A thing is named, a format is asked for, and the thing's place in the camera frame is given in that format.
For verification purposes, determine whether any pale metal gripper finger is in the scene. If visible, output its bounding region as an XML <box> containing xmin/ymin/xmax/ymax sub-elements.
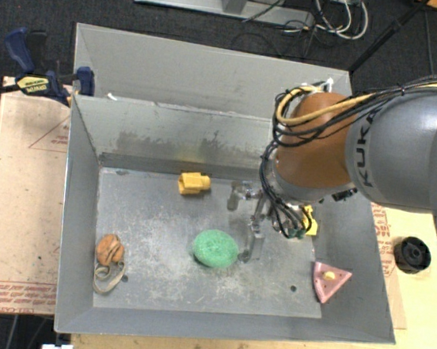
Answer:
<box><xmin>237</xmin><ymin>214</ymin><xmax>269</xmax><ymax>267</ymax></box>
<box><xmin>226</xmin><ymin>178</ymin><xmax>264</xmax><ymax>216</ymax></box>

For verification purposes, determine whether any black round knob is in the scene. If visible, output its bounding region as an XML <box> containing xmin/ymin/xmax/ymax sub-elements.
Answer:
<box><xmin>390</xmin><ymin>233</ymin><xmax>435</xmax><ymax>277</ymax></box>

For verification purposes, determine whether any brown nut toy with strap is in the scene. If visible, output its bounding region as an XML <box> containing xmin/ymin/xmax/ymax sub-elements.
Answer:
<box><xmin>89</xmin><ymin>231</ymin><xmax>132</xmax><ymax>299</ymax></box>

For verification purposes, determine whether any grey metal bin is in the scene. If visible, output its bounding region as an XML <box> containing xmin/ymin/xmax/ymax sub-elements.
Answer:
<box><xmin>36</xmin><ymin>22</ymin><xmax>433</xmax><ymax>349</ymax></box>

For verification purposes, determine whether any green round scrubber sponge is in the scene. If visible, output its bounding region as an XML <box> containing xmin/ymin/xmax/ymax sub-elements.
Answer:
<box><xmin>188</xmin><ymin>226</ymin><xmax>243</xmax><ymax>272</ymax></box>

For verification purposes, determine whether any small yellow block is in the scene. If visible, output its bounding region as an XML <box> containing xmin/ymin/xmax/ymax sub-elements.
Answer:
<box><xmin>298</xmin><ymin>203</ymin><xmax>322</xmax><ymax>237</ymax></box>

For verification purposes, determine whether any yellow plastic block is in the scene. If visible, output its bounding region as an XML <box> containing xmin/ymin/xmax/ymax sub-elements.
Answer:
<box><xmin>175</xmin><ymin>169</ymin><xmax>214</xmax><ymax>199</ymax></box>

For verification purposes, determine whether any brown cardboard board, red print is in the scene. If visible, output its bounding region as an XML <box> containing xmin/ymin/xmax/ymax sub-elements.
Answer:
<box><xmin>0</xmin><ymin>75</ymin><xmax>434</xmax><ymax>349</ymax></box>

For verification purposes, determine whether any pink triangular wedge, yellow dot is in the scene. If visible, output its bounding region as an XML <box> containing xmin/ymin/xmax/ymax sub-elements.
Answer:
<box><xmin>308</xmin><ymin>260</ymin><xmax>355</xmax><ymax>308</ymax></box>

